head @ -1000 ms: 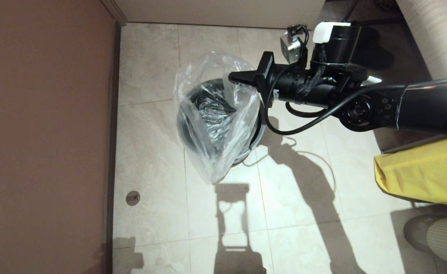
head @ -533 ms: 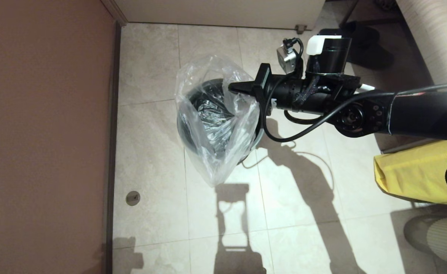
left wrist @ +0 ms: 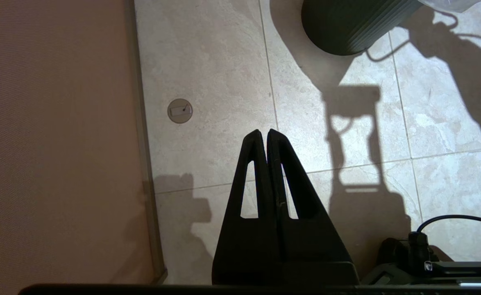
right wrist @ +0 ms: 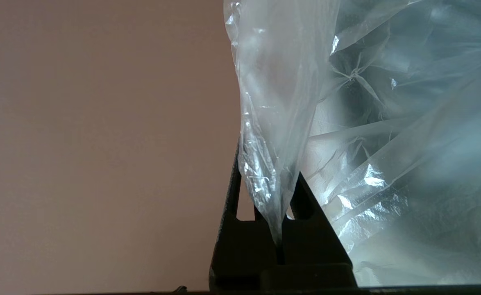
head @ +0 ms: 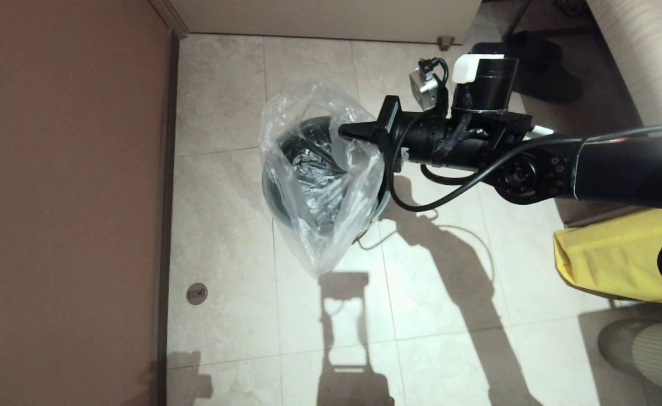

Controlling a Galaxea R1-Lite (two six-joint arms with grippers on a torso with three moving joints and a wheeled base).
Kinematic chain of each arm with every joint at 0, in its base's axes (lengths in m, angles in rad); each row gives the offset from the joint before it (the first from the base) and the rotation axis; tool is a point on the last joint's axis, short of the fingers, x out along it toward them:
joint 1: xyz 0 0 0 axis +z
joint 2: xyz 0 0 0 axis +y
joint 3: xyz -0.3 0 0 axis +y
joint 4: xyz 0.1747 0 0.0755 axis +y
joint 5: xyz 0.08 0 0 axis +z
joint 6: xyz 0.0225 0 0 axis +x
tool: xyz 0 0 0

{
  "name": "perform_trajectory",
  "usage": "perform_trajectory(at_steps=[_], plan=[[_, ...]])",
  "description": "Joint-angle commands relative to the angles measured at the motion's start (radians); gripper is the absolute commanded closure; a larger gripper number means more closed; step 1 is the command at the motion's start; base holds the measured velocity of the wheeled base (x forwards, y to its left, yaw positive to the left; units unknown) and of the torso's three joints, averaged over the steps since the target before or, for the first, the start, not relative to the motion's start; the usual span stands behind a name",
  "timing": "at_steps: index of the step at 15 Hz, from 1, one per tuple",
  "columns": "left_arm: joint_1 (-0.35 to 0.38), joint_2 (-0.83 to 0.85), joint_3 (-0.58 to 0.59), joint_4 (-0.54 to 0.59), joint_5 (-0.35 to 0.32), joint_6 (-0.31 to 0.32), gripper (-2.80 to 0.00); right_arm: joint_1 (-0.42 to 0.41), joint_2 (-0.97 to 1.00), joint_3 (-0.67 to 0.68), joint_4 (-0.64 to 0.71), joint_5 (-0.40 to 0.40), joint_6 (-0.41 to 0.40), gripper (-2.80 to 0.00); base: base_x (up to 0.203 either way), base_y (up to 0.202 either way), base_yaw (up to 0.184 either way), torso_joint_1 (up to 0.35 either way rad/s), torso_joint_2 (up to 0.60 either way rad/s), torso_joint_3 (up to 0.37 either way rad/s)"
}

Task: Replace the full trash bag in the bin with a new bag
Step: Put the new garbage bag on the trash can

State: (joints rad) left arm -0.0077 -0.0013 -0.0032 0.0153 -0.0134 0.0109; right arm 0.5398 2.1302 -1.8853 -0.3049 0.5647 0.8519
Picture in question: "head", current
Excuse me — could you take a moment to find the clear plastic trash bag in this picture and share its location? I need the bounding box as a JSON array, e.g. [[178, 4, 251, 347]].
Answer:
[[259, 81, 391, 277]]

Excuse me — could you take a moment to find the yellow cloth bag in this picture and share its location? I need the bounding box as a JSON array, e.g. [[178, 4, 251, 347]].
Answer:
[[553, 209, 662, 305]]

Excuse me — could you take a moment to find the white door panel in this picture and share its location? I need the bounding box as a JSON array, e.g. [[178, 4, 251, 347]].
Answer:
[[167, 0, 483, 46]]

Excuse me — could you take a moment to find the beige striped sofa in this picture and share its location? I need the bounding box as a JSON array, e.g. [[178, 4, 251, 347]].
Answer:
[[585, 0, 662, 127]]

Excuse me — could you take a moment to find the grey ribbed round stool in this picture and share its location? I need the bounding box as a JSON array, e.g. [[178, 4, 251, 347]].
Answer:
[[597, 319, 662, 398]]

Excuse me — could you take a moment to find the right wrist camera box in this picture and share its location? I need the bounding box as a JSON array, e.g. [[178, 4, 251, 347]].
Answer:
[[409, 58, 450, 112]]

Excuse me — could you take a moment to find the smooth black right wrist cable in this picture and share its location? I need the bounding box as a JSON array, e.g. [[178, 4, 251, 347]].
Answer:
[[387, 121, 662, 213]]

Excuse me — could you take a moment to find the black round bin rim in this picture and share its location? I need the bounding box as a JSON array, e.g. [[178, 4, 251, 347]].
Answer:
[[262, 116, 392, 240]]

